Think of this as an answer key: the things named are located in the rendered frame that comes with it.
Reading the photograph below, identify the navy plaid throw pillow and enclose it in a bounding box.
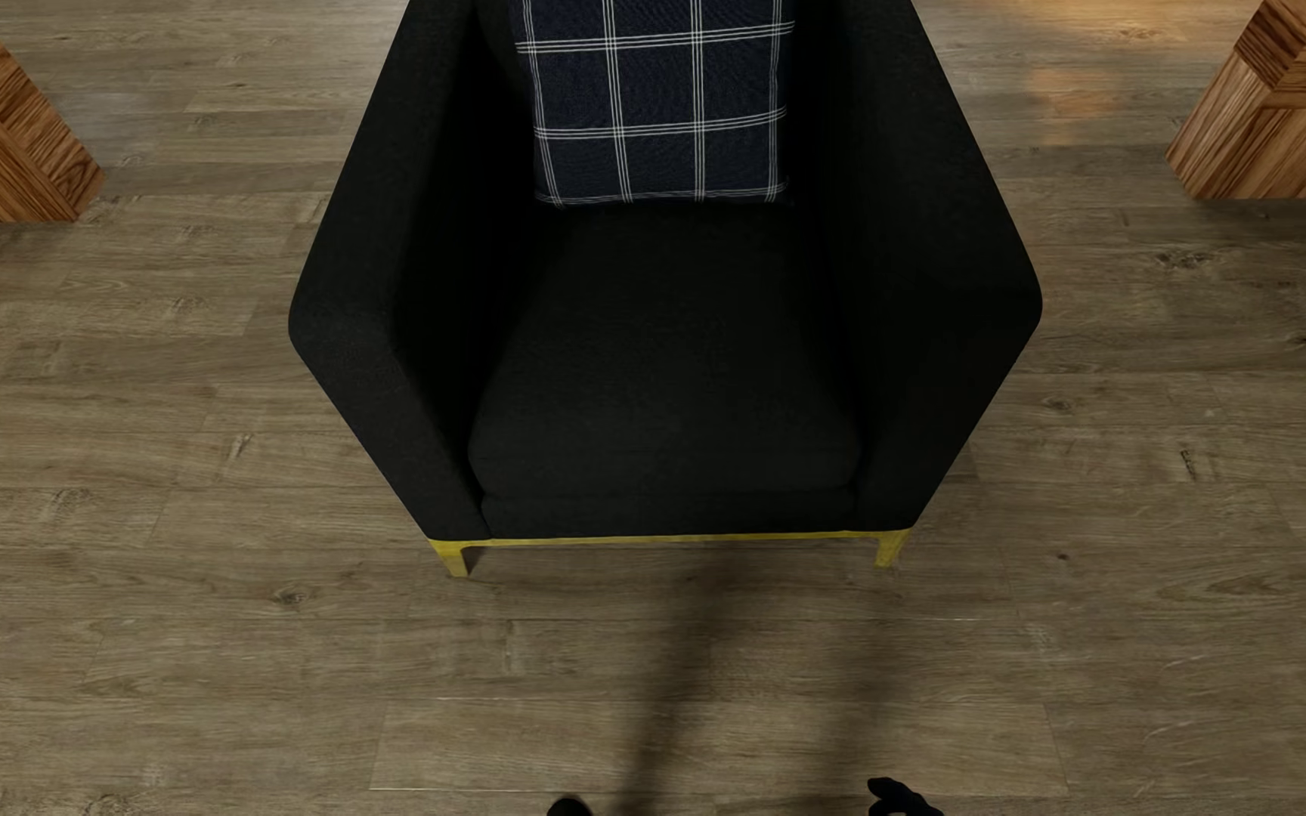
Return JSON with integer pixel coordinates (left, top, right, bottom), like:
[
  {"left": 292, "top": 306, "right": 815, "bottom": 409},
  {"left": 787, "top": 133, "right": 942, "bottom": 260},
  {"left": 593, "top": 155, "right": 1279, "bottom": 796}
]
[{"left": 512, "top": 0, "right": 795, "bottom": 206}]

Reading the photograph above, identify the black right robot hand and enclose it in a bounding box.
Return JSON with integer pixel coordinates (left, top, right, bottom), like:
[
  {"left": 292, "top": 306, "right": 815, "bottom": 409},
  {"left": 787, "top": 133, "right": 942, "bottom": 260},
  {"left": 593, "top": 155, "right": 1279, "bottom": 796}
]
[{"left": 866, "top": 777, "right": 945, "bottom": 816}]

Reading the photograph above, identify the black fabric armchair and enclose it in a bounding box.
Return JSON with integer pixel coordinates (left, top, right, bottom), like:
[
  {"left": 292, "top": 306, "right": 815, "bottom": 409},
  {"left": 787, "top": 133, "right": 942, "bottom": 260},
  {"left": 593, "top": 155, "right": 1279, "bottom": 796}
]
[{"left": 288, "top": 0, "right": 1044, "bottom": 580}]

